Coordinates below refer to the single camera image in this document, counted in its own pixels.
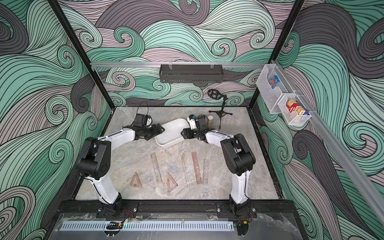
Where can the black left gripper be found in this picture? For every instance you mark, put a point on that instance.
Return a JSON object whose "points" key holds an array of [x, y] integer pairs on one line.
{"points": [[159, 126]]}

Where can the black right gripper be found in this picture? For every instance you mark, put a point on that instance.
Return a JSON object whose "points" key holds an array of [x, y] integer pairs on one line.
{"points": [[189, 133]]}

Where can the white plastic storage box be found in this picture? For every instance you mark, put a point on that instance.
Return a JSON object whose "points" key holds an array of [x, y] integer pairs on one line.
{"points": [[172, 134]]}

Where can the pink tall triangle ruler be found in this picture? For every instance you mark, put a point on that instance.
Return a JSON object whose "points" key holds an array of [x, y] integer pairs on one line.
{"points": [[171, 183]]}

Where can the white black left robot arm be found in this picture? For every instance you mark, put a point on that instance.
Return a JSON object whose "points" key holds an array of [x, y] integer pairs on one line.
{"points": [[94, 162]]}

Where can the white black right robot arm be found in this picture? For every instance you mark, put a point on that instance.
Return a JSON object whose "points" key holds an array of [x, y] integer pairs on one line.
{"points": [[239, 160]]}

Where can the red straight ruler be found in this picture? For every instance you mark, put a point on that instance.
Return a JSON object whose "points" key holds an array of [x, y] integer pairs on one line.
{"points": [[197, 168]]}

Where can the spice jar with white lid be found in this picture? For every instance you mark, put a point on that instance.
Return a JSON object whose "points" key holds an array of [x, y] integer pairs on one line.
{"points": [[211, 119]]}

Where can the pink straight ruler left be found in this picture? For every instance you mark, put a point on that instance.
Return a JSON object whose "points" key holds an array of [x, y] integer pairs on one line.
{"points": [[156, 168]]}

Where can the black tripod microphone stand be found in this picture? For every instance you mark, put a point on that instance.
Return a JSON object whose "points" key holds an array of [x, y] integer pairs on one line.
{"points": [[216, 95]]}

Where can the clear short straight ruler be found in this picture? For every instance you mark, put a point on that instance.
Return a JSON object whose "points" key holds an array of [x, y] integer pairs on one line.
{"points": [[205, 171]]}

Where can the pink small triangle ruler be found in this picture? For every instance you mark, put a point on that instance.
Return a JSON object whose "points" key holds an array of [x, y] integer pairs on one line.
{"points": [[136, 182]]}

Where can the blue packet in bin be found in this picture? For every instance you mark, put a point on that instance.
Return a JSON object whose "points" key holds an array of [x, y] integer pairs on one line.
{"points": [[273, 81]]}

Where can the red boxes in bin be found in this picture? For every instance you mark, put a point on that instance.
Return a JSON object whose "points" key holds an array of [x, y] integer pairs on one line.
{"points": [[293, 106]]}

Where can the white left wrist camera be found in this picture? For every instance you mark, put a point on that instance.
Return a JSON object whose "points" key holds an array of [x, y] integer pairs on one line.
{"points": [[142, 120]]}

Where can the black wall-mounted tray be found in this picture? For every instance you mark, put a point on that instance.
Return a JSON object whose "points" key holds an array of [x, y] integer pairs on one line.
{"points": [[200, 74]]}

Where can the aluminium wall rail back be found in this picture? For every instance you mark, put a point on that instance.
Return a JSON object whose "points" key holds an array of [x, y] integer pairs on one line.
{"points": [[136, 64]]}

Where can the aluminium wall rail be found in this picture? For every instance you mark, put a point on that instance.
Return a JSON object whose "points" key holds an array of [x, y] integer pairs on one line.
{"points": [[136, 64], [362, 182]]}

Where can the white perforated cable duct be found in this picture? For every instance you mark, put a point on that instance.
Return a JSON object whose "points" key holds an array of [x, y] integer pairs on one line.
{"points": [[150, 226]]}

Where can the clear wall bin upper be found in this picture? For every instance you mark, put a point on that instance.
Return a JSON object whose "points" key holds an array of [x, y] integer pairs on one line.
{"points": [[270, 96]]}

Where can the clear wall bin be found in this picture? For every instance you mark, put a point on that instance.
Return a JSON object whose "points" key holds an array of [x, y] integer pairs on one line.
{"points": [[270, 96], [292, 119]]}

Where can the clear wall bin lower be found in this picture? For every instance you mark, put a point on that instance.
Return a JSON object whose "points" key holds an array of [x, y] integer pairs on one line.
{"points": [[292, 119]]}

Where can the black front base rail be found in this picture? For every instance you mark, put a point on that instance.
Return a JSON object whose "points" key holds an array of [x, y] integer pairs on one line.
{"points": [[202, 206]]}

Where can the black corner frame post left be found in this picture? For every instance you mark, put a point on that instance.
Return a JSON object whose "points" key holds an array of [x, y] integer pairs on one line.
{"points": [[80, 50]]}

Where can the black corner frame post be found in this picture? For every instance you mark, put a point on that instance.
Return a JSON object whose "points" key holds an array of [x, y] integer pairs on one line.
{"points": [[80, 50], [284, 15]]}

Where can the black corner frame post right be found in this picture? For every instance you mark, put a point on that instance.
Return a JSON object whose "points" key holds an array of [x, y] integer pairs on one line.
{"points": [[284, 15]]}

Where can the aluminium wall rail right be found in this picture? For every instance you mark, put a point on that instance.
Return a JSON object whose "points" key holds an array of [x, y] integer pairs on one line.
{"points": [[362, 182]]}

